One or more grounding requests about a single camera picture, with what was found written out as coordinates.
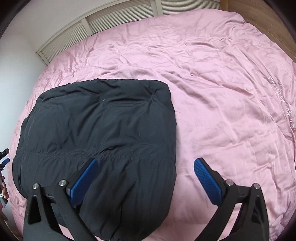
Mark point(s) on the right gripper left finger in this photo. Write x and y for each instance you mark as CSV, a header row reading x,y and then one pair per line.
x,y
40,221

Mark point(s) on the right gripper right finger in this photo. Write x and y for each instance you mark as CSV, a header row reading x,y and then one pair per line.
x,y
252,220

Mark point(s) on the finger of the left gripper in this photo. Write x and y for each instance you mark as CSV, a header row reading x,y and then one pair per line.
x,y
5,162
5,152

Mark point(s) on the black puffer coat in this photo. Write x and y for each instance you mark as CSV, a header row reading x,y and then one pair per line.
x,y
128,125

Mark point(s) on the left hand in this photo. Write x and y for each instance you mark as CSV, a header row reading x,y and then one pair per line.
x,y
4,192

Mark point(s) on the pink bed duvet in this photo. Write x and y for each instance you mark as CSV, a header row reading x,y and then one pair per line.
x,y
233,91

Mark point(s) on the white slatted headboard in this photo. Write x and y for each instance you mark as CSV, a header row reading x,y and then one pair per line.
x,y
112,14

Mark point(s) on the wooden side bed board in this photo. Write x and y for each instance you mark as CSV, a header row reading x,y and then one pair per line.
x,y
273,17

